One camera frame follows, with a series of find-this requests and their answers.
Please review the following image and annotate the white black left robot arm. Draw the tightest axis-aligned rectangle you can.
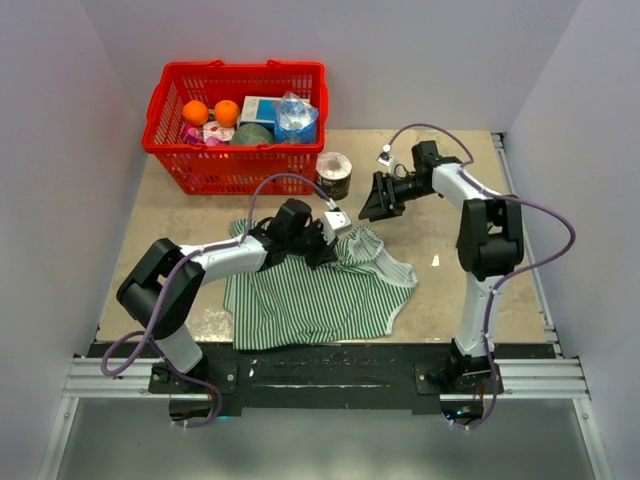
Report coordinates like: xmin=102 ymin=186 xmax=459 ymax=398
xmin=116 ymin=199 xmax=351 ymax=392

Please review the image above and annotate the black wrapped toilet roll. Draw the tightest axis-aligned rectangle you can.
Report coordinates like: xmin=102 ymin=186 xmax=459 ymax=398
xmin=316 ymin=152 xmax=352 ymax=200

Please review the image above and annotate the pink white snack packet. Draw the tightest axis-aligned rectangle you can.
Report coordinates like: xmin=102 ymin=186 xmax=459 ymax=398
xmin=182 ymin=121 xmax=236 ymax=147

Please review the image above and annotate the red plastic shopping basket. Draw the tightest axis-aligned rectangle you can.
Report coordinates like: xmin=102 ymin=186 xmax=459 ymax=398
xmin=141 ymin=60 xmax=329 ymax=196

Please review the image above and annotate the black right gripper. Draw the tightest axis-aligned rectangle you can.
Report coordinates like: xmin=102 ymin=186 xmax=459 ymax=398
xmin=358 ymin=171 xmax=432 ymax=223

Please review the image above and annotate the orange fruit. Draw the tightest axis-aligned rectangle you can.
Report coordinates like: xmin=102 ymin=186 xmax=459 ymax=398
xmin=182 ymin=100 xmax=209 ymax=127
xmin=214 ymin=100 xmax=241 ymax=128

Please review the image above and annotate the green white striped garment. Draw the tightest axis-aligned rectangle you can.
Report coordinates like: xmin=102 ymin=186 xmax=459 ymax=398
xmin=224 ymin=226 xmax=418 ymax=350

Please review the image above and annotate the blue wrapped tissue pack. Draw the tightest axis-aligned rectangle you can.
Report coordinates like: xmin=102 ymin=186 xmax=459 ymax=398
xmin=274 ymin=92 xmax=319 ymax=145

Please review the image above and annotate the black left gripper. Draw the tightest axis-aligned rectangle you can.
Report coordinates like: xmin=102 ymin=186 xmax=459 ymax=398
xmin=286 ymin=219 xmax=338 ymax=271

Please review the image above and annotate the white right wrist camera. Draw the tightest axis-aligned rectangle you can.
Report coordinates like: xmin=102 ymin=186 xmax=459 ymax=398
xmin=377 ymin=144 xmax=399 ymax=176

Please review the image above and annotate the left orange fruit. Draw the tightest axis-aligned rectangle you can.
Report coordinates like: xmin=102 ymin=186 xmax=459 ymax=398
xmin=182 ymin=100 xmax=209 ymax=127

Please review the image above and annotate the right orange fruit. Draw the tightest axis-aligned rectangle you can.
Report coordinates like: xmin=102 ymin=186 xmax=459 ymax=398
xmin=214 ymin=100 xmax=241 ymax=128

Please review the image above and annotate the white blue carton box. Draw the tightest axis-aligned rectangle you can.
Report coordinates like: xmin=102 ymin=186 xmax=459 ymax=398
xmin=237 ymin=96 xmax=281 ymax=132

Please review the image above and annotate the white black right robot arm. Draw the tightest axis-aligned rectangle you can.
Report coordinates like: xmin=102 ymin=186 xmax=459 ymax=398
xmin=359 ymin=141 xmax=524 ymax=393

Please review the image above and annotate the green melon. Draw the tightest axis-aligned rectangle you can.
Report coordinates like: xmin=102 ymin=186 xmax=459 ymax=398
xmin=229 ymin=123 xmax=275 ymax=146

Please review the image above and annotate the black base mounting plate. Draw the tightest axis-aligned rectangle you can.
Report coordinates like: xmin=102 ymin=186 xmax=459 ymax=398
xmin=65 ymin=342 xmax=561 ymax=417

